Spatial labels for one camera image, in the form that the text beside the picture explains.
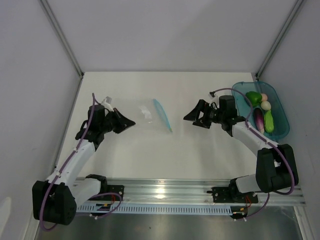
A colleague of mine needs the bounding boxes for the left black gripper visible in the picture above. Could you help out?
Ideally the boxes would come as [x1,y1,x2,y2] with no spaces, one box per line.
[100,108,135,134]

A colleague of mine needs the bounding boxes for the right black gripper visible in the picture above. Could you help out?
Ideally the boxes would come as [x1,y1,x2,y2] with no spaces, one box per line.
[183,99,225,129]

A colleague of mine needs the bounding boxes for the clear zip top bag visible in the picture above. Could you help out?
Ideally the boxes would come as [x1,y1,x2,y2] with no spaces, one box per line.
[111,98,173,134]

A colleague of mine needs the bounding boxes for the green bell pepper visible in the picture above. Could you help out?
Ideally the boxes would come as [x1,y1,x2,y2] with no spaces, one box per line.
[245,91,262,108]

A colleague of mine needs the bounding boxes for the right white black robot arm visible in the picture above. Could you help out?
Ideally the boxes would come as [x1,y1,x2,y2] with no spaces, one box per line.
[183,95,299,202]

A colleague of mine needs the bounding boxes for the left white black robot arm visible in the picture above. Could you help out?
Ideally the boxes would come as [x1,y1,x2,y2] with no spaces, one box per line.
[32,104,136,226]

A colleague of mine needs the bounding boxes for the purple eggplant toy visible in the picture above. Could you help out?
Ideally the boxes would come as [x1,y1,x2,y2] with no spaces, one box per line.
[253,108,265,134]

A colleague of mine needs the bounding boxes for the pink peach toy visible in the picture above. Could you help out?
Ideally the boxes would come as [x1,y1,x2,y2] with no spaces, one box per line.
[261,93,268,102]

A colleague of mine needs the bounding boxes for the green cucumber toy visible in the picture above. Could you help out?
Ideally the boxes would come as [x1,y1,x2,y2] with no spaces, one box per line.
[264,110,275,133]

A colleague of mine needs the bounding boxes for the teal plastic bin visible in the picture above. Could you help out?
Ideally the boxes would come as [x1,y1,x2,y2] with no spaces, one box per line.
[232,81,290,142]

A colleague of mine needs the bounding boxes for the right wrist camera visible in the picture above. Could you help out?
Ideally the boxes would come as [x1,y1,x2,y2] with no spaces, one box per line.
[209,91,219,105]

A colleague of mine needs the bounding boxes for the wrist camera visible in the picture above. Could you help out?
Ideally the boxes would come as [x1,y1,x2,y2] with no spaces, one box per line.
[209,91,219,105]
[101,96,114,112]

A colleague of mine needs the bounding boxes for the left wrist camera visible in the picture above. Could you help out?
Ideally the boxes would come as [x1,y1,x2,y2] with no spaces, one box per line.
[101,96,114,112]

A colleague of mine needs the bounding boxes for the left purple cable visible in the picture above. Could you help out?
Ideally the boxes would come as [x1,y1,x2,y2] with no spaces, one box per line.
[39,92,123,231]

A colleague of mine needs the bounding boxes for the purple cable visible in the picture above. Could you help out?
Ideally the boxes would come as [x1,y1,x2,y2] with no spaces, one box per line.
[39,92,123,231]
[208,87,300,222]

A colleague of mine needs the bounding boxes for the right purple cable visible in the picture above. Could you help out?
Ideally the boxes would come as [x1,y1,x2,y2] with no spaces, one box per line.
[208,87,300,222]

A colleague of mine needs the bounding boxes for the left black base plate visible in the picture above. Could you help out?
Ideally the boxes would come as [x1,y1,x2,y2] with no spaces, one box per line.
[99,185,125,202]

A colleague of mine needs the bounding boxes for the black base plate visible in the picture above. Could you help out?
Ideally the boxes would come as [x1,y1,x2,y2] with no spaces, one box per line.
[207,186,259,204]
[99,185,125,202]

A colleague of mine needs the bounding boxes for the aluminium rail beam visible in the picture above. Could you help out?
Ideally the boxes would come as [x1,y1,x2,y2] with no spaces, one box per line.
[72,177,306,206]

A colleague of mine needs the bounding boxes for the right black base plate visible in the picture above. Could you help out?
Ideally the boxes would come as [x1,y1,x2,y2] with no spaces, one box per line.
[207,186,259,204]

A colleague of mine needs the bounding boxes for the white slotted cable duct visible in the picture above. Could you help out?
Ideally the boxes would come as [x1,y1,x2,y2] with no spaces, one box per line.
[76,203,233,216]

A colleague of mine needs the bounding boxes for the left aluminium frame post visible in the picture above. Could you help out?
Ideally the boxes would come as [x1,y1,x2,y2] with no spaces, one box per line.
[38,0,84,78]

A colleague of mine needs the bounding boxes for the aluminium frame post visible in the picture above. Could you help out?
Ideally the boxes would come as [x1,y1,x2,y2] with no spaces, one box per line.
[38,0,84,78]
[254,0,307,81]

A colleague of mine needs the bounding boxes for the right aluminium frame post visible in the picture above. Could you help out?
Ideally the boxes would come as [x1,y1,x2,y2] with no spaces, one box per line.
[254,0,307,81]

